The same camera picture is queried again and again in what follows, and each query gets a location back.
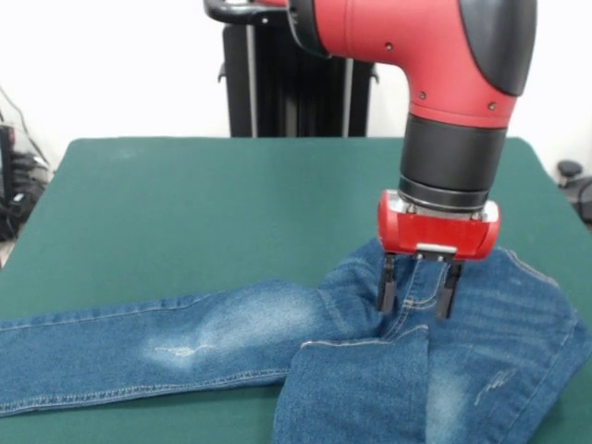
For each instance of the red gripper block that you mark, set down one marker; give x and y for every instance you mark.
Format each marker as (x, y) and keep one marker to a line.
(439, 238)

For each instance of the blue denim jeans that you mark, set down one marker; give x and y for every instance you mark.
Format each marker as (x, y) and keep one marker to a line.
(185, 342)

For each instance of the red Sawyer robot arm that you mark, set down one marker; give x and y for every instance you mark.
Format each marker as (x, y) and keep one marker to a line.
(439, 69)

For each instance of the dark green table cloth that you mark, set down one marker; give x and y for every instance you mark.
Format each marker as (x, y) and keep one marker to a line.
(139, 208)

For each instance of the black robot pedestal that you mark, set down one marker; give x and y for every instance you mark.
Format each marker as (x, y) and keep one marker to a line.
(277, 92)

